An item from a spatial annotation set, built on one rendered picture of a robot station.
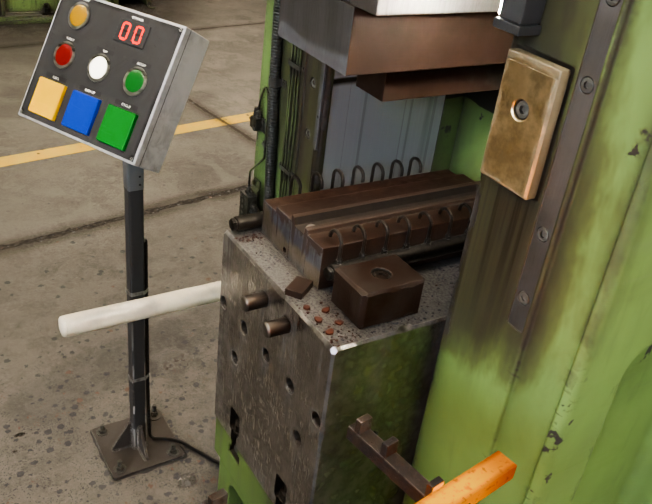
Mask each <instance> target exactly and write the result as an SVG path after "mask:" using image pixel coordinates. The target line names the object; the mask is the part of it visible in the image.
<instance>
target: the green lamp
mask: <svg viewBox="0 0 652 504"><path fill-rule="evenodd" d="M143 82H144V77H143V74H142V72H141V71H139V70H133V71H131V72H130V73H129V74H128V75H127V77H126V80H125V86H126V89H127V90H128V91H129V92H137V91H138V90H139V89H140V88H141V87H142V85H143Z"/></svg>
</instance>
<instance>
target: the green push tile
mask: <svg viewBox="0 0 652 504"><path fill-rule="evenodd" d="M138 116H139V115H137V114H135V113H132V112H130V111H127V110H125V109H122V108H120V107H117V106H115V105H112V104H109V105H108V107H107V110H106V112H105V115H104V118H103V120H102V123H101V126H100V128H99V131H98V134H97V136H96V140H98V141H100V142H103V143H105V144H107V145H110V146H112V147H114V148H117V149H119V150H121V151H124V152H125V150H126V148H127V145H128V142H129V140H130V137H131V135H132V132H133V129H134V127H135V124H136V121H137V119H138Z"/></svg>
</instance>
